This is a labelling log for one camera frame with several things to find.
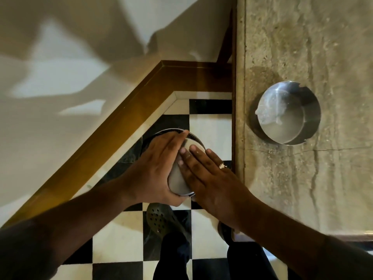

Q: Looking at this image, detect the person's left forearm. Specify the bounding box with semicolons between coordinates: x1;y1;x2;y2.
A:
0;177;132;280

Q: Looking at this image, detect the person's left trouser leg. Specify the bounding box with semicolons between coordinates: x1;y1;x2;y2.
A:
152;230;193;280

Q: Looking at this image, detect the person's left hand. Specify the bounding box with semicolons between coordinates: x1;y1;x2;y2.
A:
120;129;190;207

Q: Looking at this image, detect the person's right hand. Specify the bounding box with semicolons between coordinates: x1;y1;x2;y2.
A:
177;144;259;228

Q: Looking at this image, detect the grey perforated clog shoe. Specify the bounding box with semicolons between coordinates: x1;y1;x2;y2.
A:
145;202;192;245
217;221;234;246

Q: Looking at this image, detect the person's trouser leg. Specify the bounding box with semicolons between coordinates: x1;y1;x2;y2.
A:
227;241;279;280
152;230;193;280

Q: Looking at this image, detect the round steel ashtray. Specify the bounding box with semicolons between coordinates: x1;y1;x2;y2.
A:
255;80;322;146

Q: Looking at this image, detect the dark wooden table frame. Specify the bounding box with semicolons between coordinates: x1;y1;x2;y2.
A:
231;6;237;179

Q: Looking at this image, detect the person's right forearm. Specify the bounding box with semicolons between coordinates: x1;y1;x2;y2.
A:
237;198;373;280

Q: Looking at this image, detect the person's right trouser leg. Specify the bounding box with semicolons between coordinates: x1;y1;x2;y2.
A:
227;241;279;280

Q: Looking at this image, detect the brown wooden baseboard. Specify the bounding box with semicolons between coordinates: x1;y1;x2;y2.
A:
0;60;234;229

